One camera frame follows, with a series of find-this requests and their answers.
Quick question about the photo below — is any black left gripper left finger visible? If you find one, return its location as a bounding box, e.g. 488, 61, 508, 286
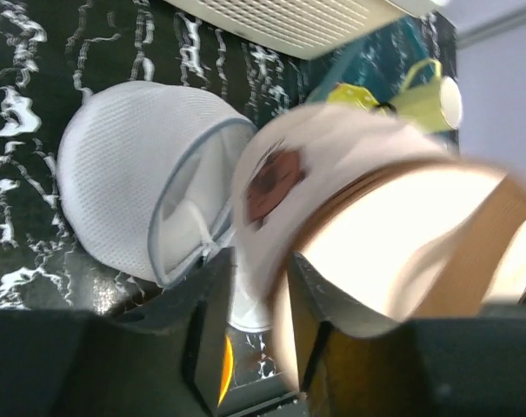
0, 249, 233, 416

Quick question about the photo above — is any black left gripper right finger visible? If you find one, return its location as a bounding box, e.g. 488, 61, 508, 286
287, 254, 526, 416

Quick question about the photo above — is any beige brown-trimmed laundry bag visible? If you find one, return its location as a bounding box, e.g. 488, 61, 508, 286
231, 103, 526, 390

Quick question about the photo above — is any white mesh laundry bag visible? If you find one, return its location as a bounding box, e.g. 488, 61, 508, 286
56, 82, 272, 331

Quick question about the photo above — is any cream plastic laundry basket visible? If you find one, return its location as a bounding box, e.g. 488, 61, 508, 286
167, 0, 449, 60

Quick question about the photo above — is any orange plastic bowl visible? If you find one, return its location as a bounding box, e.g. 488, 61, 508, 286
218, 336, 234, 405

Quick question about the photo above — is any yellow-green plate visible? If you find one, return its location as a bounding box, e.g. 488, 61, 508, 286
326, 83, 379, 110

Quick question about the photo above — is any yellow-green mug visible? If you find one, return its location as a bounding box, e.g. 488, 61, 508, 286
388, 58, 463, 133

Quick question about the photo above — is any clear blue plastic tray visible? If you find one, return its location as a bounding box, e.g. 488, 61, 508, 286
310, 17, 457, 144

